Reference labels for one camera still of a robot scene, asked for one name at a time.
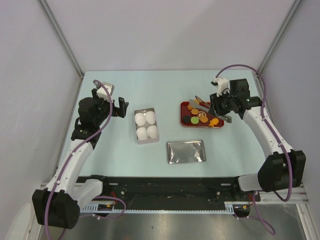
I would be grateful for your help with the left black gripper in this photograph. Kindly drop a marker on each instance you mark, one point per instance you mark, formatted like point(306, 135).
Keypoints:
point(120, 111)

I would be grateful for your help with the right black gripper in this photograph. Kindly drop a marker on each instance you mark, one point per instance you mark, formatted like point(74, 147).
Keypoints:
point(214, 101)

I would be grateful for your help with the metal tongs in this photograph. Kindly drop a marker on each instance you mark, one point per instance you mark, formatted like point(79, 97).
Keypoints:
point(196, 105)

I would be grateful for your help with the orange flower cookie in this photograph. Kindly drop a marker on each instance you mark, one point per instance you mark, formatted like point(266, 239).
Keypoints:
point(194, 111)

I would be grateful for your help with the black round cookie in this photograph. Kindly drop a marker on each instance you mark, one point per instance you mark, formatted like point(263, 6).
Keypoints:
point(186, 119)

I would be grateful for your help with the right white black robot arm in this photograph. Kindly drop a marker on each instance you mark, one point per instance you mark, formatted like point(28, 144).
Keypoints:
point(283, 166)

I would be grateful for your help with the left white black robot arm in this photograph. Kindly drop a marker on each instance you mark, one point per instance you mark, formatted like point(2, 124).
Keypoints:
point(59, 203)

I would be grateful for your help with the white paper cup back left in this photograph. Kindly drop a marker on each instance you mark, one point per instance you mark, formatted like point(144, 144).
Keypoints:
point(140, 119)

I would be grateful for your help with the white paper cup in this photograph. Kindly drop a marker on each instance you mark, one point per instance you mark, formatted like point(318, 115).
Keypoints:
point(142, 134)
point(140, 119)
point(150, 117)
point(153, 131)

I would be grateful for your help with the orange fish cookie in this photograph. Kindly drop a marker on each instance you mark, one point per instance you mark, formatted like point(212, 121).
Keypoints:
point(213, 122)

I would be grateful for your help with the white paper cup back right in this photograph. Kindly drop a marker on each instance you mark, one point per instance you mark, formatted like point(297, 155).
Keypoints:
point(150, 117)

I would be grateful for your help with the white paper cup front left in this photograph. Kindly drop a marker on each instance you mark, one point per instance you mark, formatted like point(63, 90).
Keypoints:
point(142, 134)

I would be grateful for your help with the green round cookie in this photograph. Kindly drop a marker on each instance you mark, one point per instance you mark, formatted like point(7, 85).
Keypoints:
point(194, 120)

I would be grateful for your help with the orange pumpkin cookie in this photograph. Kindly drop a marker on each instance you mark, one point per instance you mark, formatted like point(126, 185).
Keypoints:
point(189, 107)

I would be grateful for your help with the white paper cup front right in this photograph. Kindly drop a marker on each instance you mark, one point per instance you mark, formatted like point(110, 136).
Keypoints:
point(153, 131)

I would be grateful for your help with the red lacquer tray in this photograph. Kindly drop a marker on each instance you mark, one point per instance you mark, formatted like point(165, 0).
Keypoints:
point(185, 111)

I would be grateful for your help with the silver tin lid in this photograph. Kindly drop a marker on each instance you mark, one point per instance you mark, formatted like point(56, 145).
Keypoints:
point(185, 152)

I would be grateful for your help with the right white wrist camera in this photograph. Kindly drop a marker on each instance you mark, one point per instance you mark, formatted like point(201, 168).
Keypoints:
point(221, 83)

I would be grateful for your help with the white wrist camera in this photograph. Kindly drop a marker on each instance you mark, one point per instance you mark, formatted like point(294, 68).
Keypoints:
point(221, 83)
point(101, 92)

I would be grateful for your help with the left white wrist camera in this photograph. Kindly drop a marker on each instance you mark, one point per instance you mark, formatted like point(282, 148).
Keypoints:
point(101, 92)

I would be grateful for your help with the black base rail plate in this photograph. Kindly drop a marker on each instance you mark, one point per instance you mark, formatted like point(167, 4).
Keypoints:
point(172, 193)

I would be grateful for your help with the aluminium corner post right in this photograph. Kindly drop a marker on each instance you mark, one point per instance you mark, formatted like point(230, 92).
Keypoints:
point(294, 8)

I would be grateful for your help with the aluminium corner post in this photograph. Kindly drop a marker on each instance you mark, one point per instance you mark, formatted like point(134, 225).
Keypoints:
point(57, 30)
point(294, 8)

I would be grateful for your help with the aluminium corner post left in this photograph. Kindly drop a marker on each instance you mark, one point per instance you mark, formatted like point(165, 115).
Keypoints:
point(57, 30)

